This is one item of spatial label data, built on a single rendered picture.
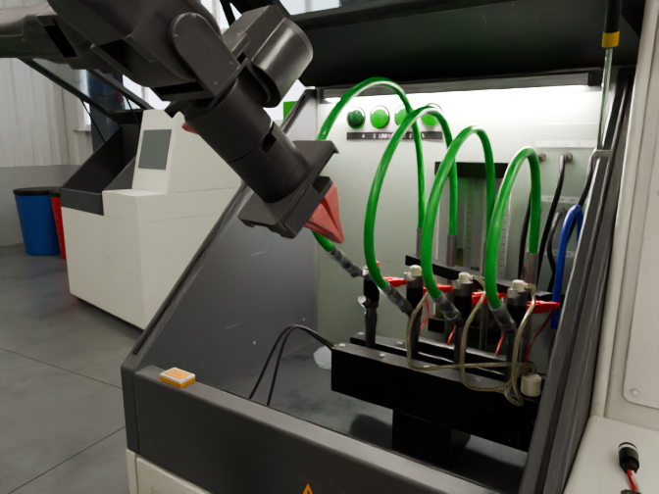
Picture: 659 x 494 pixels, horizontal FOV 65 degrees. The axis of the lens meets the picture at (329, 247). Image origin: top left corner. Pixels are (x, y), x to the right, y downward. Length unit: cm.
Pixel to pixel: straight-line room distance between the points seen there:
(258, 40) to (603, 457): 57
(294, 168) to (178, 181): 325
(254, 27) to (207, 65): 8
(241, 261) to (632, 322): 70
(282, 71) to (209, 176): 338
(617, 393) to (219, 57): 63
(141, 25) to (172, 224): 333
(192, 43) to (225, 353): 78
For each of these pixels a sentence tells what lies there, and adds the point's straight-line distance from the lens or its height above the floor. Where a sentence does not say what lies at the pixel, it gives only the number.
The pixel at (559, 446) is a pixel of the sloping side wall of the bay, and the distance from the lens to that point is 64.
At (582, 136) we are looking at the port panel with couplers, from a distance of 103.
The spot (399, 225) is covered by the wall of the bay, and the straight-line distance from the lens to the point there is 115.
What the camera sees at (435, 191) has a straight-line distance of 66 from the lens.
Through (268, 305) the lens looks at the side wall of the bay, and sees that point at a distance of 116.
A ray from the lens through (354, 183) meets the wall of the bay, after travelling 120.
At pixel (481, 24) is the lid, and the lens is 100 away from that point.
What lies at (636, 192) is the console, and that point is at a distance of 78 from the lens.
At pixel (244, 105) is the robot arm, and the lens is 44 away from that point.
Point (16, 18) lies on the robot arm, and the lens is 76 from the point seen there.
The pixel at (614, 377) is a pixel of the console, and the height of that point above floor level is 103.
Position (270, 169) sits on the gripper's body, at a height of 131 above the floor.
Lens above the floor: 133
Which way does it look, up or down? 12 degrees down
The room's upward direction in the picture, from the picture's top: straight up
